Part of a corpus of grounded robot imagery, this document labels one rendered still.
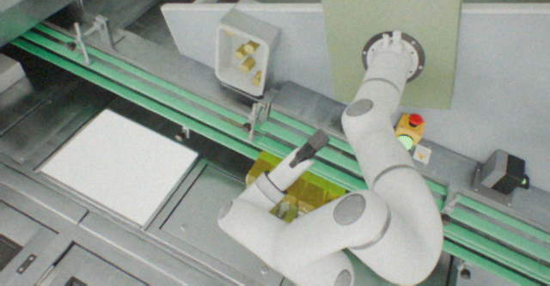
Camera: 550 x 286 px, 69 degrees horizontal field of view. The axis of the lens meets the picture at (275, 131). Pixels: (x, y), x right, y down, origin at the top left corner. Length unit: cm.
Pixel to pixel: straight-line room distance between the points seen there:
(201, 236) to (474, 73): 90
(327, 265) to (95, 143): 107
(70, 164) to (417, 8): 115
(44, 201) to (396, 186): 110
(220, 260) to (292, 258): 67
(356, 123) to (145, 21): 141
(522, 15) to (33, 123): 155
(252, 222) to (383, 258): 28
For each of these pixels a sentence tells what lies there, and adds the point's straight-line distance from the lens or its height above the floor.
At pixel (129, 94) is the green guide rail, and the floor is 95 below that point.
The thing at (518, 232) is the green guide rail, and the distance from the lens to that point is 130.
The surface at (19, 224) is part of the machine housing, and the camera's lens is 148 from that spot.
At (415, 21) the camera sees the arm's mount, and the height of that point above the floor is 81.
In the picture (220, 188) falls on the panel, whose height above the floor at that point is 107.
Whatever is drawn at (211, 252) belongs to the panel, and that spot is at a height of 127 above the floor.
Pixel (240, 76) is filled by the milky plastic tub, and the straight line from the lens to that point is 134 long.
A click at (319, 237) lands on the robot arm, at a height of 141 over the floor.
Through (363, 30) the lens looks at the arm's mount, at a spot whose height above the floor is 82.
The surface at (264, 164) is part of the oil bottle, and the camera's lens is 124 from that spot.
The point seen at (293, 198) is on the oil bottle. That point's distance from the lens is 119.
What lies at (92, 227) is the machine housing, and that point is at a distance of 136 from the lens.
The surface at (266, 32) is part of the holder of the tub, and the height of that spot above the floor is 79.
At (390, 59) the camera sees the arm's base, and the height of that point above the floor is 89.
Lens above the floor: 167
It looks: 37 degrees down
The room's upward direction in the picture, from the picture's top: 147 degrees counter-clockwise
